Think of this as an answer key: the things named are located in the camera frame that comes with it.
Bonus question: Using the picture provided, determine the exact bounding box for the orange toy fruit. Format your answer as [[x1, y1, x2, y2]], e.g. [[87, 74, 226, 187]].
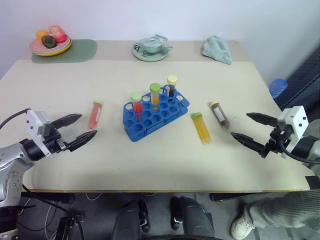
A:
[[35, 29, 50, 41]]

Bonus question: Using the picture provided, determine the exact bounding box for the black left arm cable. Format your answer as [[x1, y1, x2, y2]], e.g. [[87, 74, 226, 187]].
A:
[[0, 107, 31, 131]]

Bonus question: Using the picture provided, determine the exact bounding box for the black floor device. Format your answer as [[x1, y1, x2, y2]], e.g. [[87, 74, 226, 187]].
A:
[[56, 211, 86, 240]]

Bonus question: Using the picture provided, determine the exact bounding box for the light green plate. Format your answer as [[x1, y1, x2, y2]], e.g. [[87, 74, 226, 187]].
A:
[[131, 44, 169, 62]]

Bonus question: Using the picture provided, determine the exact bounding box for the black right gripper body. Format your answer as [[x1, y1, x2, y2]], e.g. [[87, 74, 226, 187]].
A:
[[259, 124, 293, 159]]

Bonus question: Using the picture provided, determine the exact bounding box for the blue test tube rack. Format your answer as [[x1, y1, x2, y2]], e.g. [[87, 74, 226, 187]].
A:
[[121, 84, 191, 144]]

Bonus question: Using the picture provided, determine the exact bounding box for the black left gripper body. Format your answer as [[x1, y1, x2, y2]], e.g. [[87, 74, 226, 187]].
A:
[[41, 121, 70, 154]]

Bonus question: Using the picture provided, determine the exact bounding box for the pink toy food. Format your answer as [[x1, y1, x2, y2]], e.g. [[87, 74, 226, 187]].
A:
[[48, 24, 67, 44]]

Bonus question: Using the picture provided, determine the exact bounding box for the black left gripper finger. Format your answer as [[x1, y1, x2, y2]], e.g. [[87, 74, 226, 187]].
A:
[[66, 129, 99, 153], [51, 113, 83, 131]]

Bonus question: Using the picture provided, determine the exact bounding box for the green placemat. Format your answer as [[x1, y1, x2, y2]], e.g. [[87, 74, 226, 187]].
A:
[[31, 38, 98, 64]]

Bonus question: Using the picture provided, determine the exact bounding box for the pink plate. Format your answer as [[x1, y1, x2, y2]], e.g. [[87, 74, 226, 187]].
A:
[[29, 34, 71, 54]]

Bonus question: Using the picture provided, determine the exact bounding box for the crumpled silver plastic bag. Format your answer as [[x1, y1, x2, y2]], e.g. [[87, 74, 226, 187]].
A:
[[133, 33, 169, 51]]

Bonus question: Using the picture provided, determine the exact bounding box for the grey green trouser leg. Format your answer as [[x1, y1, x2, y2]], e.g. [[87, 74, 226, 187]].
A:
[[243, 189, 320, 230]]

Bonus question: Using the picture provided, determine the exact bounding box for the dark grey rounded shell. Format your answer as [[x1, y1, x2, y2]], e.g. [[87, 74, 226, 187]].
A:
[[113, 199, 151, 240], [169, 195, 216, 239]]

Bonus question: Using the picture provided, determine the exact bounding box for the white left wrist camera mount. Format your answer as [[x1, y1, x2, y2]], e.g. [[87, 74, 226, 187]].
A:
[[25, 108, 53, 158]]

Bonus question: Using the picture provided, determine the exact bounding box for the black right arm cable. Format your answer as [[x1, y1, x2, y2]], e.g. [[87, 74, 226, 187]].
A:
[[279, 136, 320, 165]]

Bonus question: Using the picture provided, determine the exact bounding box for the dark green brown toy food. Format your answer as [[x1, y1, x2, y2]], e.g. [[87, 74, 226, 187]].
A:
[[41, 34, 57, 49]]

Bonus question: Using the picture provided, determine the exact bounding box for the black padded chair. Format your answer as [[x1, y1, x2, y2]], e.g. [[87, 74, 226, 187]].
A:
[[274, 46, 320, 116]]

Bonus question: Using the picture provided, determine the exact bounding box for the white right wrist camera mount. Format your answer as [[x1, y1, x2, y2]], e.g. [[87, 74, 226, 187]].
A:
[[276, 105, 309, 154]]

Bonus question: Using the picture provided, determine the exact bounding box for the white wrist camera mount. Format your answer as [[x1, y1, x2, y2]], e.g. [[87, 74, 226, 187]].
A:
[[25, 108, 53, 158], [276, 105, 309, 154]]

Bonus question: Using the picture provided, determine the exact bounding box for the white shoe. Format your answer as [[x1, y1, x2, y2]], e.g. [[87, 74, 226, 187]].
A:
[[229, 214, 256, 240]]

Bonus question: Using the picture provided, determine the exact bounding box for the red tube green cap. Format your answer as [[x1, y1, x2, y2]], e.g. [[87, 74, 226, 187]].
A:
[[87, 100, 104, 131], [129, 91, 144, 121]]

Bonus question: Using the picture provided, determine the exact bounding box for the light teal cloth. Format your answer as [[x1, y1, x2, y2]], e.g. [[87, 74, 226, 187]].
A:
[[201, 34, 234, 66]]

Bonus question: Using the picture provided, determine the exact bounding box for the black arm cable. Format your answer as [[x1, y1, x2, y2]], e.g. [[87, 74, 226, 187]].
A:
[[0, 107, 31, 131], [279, 136, 320, 165]]

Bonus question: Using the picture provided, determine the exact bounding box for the dark tube cream cap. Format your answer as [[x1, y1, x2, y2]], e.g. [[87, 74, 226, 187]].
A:
[[166, 75, 179, 99]]

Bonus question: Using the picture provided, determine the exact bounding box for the blue bottle cap object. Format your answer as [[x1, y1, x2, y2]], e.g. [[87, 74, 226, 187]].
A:
[[268, 77, 289, 99]]

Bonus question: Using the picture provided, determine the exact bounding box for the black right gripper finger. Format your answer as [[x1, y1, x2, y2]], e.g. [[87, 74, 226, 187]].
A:
[[245, 112, 278, 127], [229, 131, 267, 154]]

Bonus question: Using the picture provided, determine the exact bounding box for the yellow tube green cap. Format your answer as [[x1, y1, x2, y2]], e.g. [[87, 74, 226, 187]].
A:
[[191, 112, 213, 146]]

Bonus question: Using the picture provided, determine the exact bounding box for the light green bowl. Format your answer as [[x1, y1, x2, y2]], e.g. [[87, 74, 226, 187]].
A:
[[136, 43, 175, 57]]

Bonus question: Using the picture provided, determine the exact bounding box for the orange tube green cap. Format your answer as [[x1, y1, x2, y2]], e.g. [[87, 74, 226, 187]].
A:
[[149, 82, 162, 106]]

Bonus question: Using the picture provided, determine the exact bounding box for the brown tube cream cap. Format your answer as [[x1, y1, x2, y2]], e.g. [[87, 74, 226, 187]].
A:
[[209, 100, 231, 131]]

